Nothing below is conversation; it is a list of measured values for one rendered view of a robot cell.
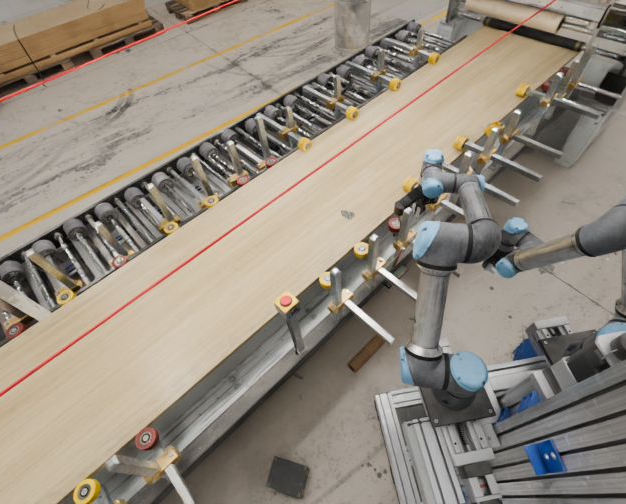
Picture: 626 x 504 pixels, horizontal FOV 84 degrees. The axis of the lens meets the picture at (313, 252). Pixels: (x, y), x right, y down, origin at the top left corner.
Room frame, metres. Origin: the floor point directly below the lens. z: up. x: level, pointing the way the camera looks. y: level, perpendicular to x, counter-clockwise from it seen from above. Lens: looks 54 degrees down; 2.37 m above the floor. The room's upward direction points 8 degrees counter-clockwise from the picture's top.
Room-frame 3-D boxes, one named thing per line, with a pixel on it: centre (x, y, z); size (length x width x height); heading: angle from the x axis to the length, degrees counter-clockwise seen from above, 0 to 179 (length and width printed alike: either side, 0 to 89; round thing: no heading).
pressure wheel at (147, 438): (0.27, 0.74, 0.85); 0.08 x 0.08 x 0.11
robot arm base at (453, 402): (0.28, -0.43, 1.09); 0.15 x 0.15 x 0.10
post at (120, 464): (0.17, 0.71, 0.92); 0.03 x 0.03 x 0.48; 37
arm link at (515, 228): (0.80, -0.82, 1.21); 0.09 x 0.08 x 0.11; 28
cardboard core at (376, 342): (0.78, -0.27, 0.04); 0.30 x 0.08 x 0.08; 127
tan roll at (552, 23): (2.94, -2.03, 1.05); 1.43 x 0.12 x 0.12; 37
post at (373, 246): (0.93, -0.28, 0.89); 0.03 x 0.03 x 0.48; 37
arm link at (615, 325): (0.30, -0.93, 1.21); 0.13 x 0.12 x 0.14; 118
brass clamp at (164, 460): (0.18, 0.70, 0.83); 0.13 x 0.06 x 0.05; 127
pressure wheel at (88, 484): (0.12, 0.94, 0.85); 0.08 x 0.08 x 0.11
